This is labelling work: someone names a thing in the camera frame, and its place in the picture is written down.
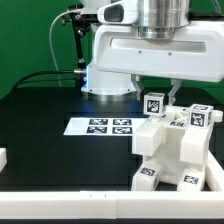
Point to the white border rail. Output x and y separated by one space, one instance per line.
214 174
111 205

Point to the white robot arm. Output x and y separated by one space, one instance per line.
105 84

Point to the black camera stand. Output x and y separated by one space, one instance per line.
81 18

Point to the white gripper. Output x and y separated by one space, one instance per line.
157 38

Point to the white chair seat block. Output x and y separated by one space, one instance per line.
168 156

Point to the flat white tagged base plate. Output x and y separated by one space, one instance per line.
80 126

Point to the white right border rail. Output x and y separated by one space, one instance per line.
214 174

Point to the long chair side piece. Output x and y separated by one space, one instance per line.
153 133
195 142

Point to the small tagged cube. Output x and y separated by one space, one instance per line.
200 115

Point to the small white tagged block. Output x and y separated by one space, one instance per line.
154 104

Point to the white left border block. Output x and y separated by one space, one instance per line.
3 158

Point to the white front border rail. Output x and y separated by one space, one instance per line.
111 205

